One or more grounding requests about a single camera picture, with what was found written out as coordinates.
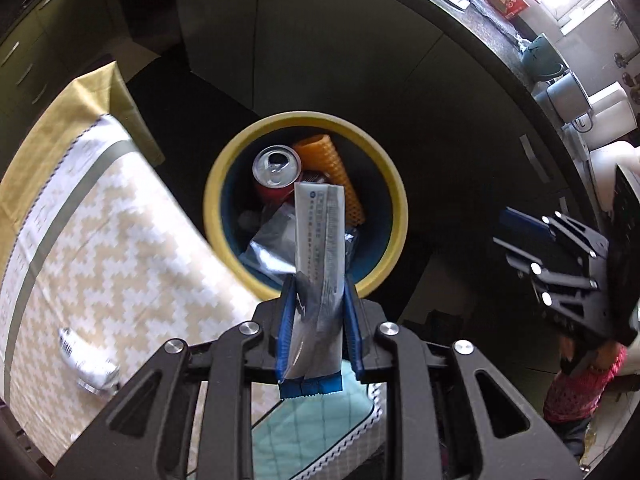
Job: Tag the teal kettle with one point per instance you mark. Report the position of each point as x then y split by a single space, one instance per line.
542 55

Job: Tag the person's leg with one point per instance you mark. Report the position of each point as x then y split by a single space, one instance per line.
570 437

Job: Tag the orange foam net sleeve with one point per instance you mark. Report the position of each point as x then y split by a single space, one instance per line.
330 170

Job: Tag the silver packet with blue edge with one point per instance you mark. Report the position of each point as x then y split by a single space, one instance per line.
320 240

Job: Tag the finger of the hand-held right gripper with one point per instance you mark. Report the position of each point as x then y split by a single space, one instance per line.
515 255
522 222

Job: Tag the dark green counter cabinets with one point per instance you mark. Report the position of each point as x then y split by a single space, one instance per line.
350 50

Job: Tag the red soda can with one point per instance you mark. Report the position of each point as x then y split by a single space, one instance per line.
275 165

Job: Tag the green base cabinets with drawers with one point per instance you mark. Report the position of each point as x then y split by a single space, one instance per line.
35 50

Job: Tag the patterned tablecloth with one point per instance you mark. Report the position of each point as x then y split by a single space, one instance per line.
125 240

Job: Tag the clear plastic bottle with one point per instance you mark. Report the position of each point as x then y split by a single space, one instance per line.
87 365

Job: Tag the yellow-rimmed trash bin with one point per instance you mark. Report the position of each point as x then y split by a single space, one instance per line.
215 200

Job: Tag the grey dish cloth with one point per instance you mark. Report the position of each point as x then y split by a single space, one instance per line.
482 2

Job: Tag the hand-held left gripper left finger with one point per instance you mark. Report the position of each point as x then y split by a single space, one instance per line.
285 320

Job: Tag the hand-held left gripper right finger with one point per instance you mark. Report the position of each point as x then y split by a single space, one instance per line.
352 330

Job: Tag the white square container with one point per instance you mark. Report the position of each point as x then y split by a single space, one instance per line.
567 97

